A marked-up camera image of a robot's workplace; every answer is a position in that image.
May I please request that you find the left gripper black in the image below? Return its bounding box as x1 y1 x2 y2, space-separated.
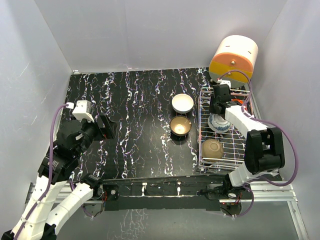
73 112 118 158

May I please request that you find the red bowl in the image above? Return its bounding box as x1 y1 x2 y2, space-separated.
232 99 244 105

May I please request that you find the blue white patterned bowl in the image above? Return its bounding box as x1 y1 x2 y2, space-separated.
207 113 231 133

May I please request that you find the brown bowl cream interior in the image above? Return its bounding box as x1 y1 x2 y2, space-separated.
169 115 192 137

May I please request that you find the black glossy bowl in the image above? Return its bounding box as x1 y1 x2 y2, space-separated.
201 138 224 159

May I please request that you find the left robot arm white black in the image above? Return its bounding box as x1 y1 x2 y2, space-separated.
1 115 117 240

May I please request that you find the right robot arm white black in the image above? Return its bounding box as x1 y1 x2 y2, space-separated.
209 84 285 199

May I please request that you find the round pastel drawer cabinet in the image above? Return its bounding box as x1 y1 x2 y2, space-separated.
208 35 259 89

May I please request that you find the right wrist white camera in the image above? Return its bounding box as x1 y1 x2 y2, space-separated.
217 78 231 88

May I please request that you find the wrist white camera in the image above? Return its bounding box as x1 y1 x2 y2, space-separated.
217 78 231 88
72 100 94 123

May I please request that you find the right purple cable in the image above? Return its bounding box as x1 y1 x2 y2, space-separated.
218 69 300 218

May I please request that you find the purple cable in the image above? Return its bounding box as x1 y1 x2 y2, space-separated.
218 69 300 218
14 102 75 238

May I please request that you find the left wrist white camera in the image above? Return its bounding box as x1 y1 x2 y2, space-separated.
72 100 94 123

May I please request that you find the white wire dish rack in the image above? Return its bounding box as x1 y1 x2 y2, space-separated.
197 87 246 174

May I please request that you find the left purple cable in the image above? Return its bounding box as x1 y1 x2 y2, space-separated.
14 102 75 238

